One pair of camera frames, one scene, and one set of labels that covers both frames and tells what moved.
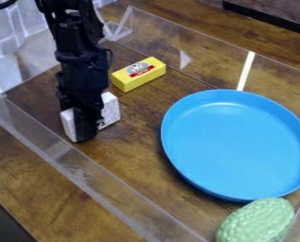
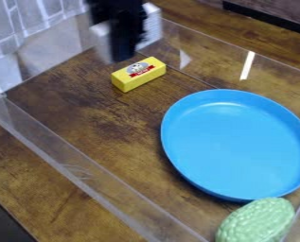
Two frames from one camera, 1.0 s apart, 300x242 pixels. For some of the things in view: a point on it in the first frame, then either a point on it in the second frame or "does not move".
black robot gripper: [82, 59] -> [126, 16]
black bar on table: [265, 17] does not move
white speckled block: [110, 117] -> [151, 32]
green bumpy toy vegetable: [262, 220] does not move
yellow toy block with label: [136, 74] does not move
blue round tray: [239, 143] does not move
